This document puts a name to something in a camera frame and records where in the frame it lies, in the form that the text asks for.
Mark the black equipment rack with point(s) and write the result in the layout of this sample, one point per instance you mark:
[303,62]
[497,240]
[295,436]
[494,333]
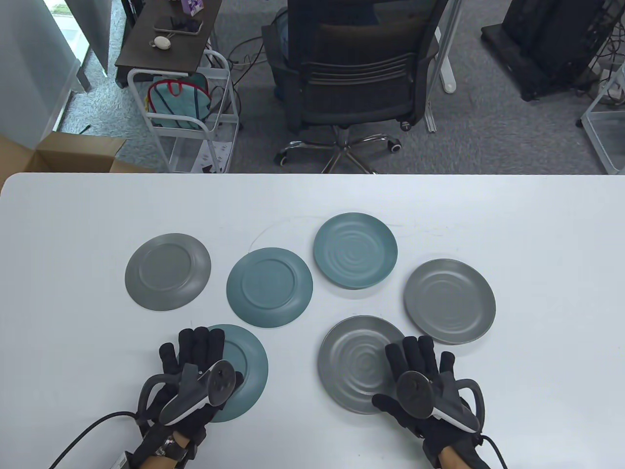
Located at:
[547,39]

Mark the smartphone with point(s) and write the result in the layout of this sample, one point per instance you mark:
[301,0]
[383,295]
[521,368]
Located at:
[178,27]

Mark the purple box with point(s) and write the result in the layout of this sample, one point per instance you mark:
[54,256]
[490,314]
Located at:
[192,6]

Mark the white rolling cart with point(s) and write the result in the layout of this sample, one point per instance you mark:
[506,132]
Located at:
[185,151]

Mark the light teal rippled plate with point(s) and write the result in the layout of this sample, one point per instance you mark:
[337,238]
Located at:
[355,250]

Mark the smooth grey plate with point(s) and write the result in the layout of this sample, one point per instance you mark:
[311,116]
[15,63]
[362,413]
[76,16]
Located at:
[168,271]

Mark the cardboard box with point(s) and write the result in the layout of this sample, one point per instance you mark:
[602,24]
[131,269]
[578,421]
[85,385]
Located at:
[73,151]

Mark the person's left hand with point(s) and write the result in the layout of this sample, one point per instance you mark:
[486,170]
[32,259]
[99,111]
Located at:
[195,347]

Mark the dark brown desk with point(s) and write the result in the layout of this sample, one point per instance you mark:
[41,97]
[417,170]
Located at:
[146,53]

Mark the white office desk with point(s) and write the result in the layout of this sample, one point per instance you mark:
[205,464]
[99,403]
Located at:
[447,73]

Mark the person's left forearm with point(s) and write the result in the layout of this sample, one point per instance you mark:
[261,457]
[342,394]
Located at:
[146,461]

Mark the white computer mouse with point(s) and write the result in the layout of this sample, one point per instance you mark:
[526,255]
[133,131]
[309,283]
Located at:
[161,42]

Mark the teal bag with red trim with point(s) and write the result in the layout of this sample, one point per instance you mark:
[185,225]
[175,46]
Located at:
[178,105]

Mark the grey and white controller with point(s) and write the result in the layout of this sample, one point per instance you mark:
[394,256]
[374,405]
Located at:
[219,383]
[412,391]

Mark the black office chair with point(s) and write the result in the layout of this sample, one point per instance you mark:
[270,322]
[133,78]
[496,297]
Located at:
[361,73]

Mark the person's right hand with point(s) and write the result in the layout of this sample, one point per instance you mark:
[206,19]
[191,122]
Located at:
[420,356]

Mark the dark grey rippled plate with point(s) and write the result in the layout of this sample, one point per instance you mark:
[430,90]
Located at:
[351,364]

